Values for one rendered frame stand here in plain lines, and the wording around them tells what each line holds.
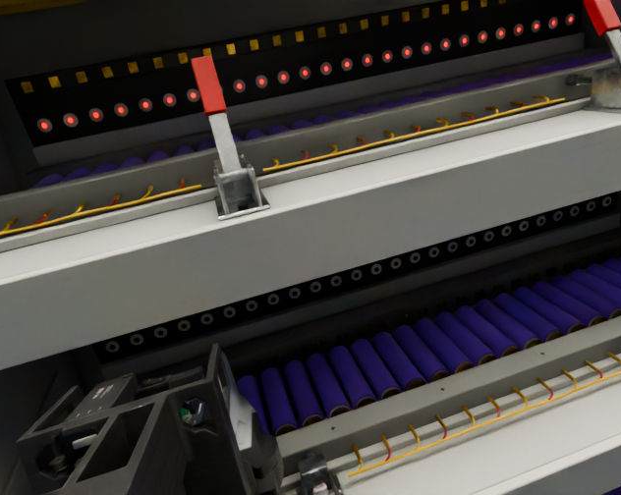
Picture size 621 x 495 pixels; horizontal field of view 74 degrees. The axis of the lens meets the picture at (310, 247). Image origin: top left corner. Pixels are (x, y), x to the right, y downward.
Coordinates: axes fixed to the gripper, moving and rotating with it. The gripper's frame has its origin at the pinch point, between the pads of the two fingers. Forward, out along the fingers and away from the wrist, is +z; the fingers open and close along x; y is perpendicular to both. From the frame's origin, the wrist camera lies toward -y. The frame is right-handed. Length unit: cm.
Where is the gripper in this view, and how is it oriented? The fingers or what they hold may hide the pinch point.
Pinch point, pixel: (201, 419)
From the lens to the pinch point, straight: 32.7
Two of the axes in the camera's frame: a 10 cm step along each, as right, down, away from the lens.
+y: -2.5, -9.6, -0.9
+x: -9.5, 2.6, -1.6
